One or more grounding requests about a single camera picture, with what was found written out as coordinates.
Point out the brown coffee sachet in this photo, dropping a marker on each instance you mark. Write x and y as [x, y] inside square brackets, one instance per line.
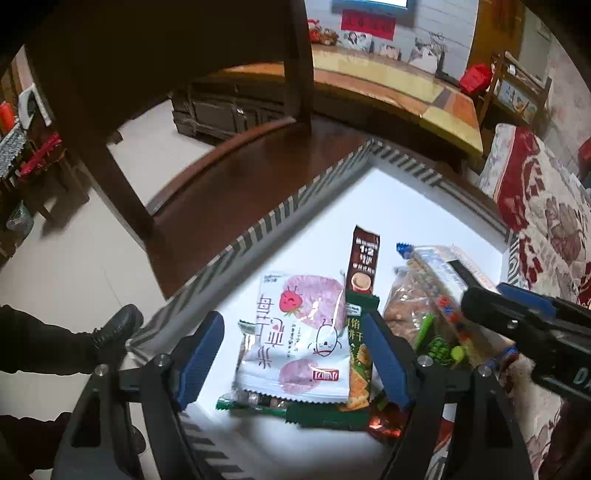
[362, 258]

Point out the plush toys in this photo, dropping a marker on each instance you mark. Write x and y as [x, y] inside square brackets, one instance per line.
[323, 33]

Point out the bag of green candies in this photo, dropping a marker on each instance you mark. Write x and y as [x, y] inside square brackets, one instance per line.
[438, 348]

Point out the green cracker packet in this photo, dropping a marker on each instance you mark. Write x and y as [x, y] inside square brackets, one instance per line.
[358, 369]

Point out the red floral blanket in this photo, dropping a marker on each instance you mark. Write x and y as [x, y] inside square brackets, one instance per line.
[545, 207]

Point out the orange patterned cabinet cloth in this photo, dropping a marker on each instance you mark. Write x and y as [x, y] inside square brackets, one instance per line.
[392, 78]

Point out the person's black trouser leg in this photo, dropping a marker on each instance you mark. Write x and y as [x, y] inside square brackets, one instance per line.
[46, 339]
[27, 447]

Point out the red wall poster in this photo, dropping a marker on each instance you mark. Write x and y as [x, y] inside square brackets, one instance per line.
[367, 25]

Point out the red bag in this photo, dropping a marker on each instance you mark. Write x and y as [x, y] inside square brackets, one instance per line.
[475, 79]

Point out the shiny red packet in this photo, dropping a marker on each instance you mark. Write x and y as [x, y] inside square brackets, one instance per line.
[385, 424]

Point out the person's black shoe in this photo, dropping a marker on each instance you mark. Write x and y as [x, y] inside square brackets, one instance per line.
[117, 330]

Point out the wide photo frame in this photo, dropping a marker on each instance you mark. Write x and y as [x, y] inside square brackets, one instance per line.
[356, 41]

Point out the white box with striped rim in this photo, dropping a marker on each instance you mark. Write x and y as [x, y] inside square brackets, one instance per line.
[415, 207]

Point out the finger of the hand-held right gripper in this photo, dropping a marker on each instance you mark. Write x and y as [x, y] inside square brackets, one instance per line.
[521, 294]
[498, 318]

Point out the dark green serrated packet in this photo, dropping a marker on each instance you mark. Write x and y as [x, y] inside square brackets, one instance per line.
[323, 413]

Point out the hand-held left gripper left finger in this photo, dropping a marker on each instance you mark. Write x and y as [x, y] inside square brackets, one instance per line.
[203, 355]

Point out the wedding photo frame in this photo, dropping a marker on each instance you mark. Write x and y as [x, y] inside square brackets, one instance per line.
[425, 55]

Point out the white pink strawberry snack packet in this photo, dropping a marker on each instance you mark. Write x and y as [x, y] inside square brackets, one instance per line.
[286, 350]

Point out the small clear bag of nuts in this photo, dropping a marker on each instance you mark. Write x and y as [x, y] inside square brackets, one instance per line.
[406, 300]

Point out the small wooden shelf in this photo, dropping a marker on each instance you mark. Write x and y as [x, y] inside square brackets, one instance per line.
[521, 92]

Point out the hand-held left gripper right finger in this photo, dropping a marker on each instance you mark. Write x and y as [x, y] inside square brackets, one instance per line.
[388, 364]

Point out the dark wooden chair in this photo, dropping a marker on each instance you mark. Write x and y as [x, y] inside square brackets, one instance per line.
[221, 194]

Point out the small photo frame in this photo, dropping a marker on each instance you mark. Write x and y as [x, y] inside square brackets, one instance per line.
[390, 50]

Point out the clear packet with blue ends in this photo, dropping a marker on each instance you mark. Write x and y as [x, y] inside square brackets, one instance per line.
[434, 261]

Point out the red cloth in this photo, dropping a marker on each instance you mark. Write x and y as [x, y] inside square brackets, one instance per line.
[40, 154]

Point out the dark wooden cabinet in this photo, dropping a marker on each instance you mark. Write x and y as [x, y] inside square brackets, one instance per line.
[221, 110]

